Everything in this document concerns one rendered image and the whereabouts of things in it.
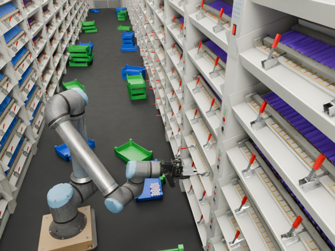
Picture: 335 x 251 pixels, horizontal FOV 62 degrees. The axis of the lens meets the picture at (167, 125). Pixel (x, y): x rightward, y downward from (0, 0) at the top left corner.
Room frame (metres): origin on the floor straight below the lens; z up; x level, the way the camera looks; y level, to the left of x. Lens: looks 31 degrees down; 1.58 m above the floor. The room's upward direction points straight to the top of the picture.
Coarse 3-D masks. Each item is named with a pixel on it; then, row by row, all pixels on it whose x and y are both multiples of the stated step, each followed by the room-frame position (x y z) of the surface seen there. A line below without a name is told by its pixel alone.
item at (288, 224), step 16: (224, 144) 0.89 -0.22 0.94; (240, 144) 0.88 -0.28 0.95; (240, 160) 0.82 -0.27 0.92; (256, 160) 0.79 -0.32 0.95; (240, 176) 0.75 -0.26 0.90; (256, 176) 0.73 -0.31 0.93; (272, 176) 0.68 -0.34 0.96; (256, 192) 0.66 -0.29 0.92; (272, 192) 0.64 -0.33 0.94; (288, 192) 0.62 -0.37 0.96; (272, 208) 0.59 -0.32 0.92; (288, 208) 0.58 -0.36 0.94; (304, 208) 0.55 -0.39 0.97; (272, 224) 0.54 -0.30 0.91; (288, 224) 0.53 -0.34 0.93; (304, 224) 0.50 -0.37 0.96; (288, 240) 0.47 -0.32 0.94; (304, 240) 0.47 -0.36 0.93; (320, 240) 0.45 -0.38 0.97
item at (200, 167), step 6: (186, 132) 1.59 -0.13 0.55; (186, 138) 1.56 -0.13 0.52; (192, 144) 1.48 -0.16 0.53; (192, 150) 1.42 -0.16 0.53; (192, 156) 1.36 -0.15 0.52; (198, 156) 1.35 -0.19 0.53; (198, 162) 1.30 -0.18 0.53; (204, 162) 1.28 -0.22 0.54; (198, 168) 1.25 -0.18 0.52; (210, 174) 1.18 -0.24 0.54; (204, 180) 1.15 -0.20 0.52; (204, 186) 1.10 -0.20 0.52; (210, 186) 1.09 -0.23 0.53; (210, 192) 1.05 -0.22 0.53; (210, 198) 0.99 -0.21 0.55
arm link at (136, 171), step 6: (132, 162) 1.10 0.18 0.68; (138, 162) 1.11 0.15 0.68; (144, 162) 1.12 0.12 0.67; (150, 162) 1.12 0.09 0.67; (126, 168) 1.13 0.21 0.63; (132, 168) 1.07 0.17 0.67; (138, 168) 1.08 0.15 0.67; (144, 168) 1.08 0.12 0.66; (150, 168) 1.09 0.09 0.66; (126, 174) 1.09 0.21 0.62; (132, 174) 1.06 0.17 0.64; (138, 174) 1.06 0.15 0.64; (144, 174) 1.07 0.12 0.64; (150, 174) 1.07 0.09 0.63; (132, 180) 1.07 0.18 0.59; (138, 180) 1.07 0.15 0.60
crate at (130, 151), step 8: (128, 144) 2.19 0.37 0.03; (136, 144) 2.16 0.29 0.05; (120, 152) 2.09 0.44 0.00; (128, 152) 2.09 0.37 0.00; (136, 152) 2.09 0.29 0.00; (144, 152) 2.08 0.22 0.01; (152, 152) 2.01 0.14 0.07; (128, 160) 1.93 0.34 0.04; (136, 160) 1.88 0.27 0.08; (144, 160) 1.94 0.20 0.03
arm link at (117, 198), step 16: (48, 112) 1.18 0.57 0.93; (64, 112) 1.21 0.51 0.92; (64, 128) 1.15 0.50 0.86; (80, 144) 1.11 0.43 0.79; (80, 160) 1.07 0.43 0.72; (96, 160) 1.09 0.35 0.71; (96, 176) 1.03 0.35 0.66; (112, 192) 0.99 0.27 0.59; (128, 192) 1.02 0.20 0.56; (112, 208) 0.95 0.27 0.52
